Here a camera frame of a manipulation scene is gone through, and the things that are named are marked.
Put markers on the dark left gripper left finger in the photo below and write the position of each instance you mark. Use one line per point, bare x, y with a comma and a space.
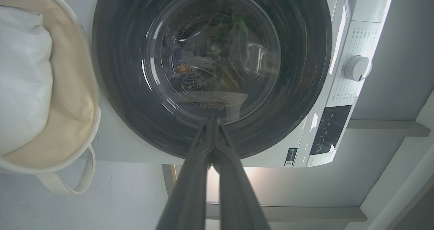
190, 189

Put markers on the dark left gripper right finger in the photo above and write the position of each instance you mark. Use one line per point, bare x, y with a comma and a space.
237, 196

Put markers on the blue cartoon print garment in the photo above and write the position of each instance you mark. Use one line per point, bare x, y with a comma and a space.
183, 67

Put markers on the black round glass washer door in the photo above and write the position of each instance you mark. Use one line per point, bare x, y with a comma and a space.
118, 87

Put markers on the white front-load washing machine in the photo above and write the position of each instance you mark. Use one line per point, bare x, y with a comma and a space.
339, 98

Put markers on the cream canvas laundry basket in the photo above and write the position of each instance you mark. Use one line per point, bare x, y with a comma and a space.
74, 98

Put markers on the white pillow basket filler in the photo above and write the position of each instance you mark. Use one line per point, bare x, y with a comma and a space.
23, 81

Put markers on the light wooden baseboard strip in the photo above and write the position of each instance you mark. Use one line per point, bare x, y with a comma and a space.
173, 175

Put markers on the black QR code sticker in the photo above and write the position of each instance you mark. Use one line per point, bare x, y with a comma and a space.
291, 157

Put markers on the perforated steel washer drum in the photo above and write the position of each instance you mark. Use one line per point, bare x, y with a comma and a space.
200, 84

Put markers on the black washer display panel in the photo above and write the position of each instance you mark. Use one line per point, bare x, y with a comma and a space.
330, 130

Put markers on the white round control knob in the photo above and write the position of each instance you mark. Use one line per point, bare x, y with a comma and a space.
356, 68

